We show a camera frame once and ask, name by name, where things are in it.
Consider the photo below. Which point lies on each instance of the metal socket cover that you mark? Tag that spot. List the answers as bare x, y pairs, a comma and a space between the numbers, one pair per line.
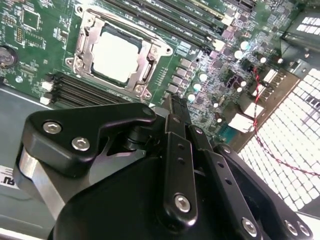
91, 45

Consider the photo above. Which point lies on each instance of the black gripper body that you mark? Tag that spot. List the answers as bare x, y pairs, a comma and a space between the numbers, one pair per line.
112, 205

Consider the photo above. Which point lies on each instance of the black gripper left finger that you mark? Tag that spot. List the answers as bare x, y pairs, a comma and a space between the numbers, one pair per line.
57, 147

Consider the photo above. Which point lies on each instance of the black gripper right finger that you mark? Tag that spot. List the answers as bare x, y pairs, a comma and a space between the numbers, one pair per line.
232, 190

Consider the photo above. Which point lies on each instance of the silver CPU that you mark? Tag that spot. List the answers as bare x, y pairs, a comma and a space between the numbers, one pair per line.
115, 55

